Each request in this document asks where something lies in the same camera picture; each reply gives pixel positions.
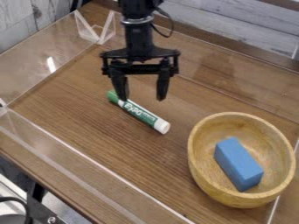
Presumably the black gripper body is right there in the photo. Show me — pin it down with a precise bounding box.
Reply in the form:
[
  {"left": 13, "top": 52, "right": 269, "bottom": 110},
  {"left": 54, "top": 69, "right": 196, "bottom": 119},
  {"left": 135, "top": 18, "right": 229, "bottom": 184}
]
[{"left": 101, "top": 17, "right": 182, "bottom": 76}]

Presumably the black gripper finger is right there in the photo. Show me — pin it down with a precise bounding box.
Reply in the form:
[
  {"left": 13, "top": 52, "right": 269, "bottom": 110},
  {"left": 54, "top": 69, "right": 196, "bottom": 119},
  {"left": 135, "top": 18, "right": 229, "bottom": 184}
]
[
  {"left": 157, "top": 68, "right": 172, "bottom": 101},
  {"left": 110, "top": 68, "right": 130, "bottom": 102}
]

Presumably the green Expo marker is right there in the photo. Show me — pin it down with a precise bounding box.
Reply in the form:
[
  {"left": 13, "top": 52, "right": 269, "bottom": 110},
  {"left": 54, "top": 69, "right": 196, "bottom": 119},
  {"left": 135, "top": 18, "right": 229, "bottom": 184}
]
[{"left": 107, "top": 90, "right": 172, "bottom": 135}]

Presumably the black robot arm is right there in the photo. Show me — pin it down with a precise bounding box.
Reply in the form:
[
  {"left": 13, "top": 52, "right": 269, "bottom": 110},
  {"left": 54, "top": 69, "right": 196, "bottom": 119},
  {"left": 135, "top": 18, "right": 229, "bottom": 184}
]
[{"left": 101, "top": 0, "right": 182, "bottom": 101}]

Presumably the brown wooden bowl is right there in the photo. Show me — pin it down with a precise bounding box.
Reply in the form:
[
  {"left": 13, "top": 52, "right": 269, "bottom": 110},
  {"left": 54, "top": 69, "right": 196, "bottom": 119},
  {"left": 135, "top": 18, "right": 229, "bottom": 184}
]
[{"left": 188, "top": 112, "right": 297, "bottom": 208}]

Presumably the blue foam block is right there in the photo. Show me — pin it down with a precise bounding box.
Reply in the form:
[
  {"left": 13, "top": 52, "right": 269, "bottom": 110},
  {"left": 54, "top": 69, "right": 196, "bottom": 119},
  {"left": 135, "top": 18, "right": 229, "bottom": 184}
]
[{"left": 214, "top": 137, "right": 265, "bottom": 192}]

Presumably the black metal table leg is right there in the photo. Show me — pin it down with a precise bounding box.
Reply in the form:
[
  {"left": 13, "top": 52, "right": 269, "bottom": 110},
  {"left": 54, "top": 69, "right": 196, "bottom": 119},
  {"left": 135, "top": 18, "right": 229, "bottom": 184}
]
[{"left": 33, "top": 183, "right": 46, "bottom": 202}]

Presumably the clear acrylic corner bracket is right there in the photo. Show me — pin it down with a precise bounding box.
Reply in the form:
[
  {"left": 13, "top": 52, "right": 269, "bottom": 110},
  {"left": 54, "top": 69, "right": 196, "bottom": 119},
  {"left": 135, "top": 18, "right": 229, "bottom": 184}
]
[{"left": 74, "top": 10, "right": 117, "bottom": 46}]

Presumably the black cable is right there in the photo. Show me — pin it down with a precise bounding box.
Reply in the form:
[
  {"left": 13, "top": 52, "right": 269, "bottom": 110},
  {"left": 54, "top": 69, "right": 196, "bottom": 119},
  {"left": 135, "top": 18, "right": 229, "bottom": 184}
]
[{"left": 0, "top": 197, "right": 41, "bottom": 224}]

